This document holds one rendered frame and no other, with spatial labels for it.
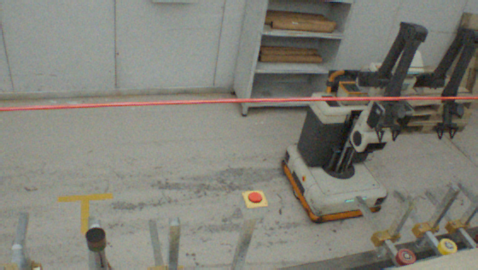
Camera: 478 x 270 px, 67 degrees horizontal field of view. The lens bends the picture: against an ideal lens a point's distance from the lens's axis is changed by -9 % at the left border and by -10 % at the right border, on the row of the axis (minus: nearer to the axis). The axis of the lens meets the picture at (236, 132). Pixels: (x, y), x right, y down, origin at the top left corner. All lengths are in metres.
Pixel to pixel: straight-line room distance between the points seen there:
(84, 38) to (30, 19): 0.50
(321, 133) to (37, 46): 2.59
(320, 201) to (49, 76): 2.70
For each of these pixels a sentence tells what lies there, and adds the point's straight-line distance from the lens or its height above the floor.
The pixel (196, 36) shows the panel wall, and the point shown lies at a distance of 3.84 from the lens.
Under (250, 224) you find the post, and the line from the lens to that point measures 1.37.
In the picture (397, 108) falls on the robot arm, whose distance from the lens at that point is 2.15.
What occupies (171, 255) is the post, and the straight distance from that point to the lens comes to 1.41.
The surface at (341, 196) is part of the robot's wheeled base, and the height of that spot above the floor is 0.27.
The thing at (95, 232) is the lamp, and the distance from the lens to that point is 1.23.
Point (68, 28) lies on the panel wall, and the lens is 3.75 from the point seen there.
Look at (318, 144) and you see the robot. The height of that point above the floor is 0.52.
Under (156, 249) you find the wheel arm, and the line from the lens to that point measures 1.58.
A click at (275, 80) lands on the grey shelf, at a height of 0.15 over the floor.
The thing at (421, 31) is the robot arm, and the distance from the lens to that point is 2.06.
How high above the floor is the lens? 2.13
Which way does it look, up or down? 36 degrees down
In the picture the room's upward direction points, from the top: 10 degrees clockwise
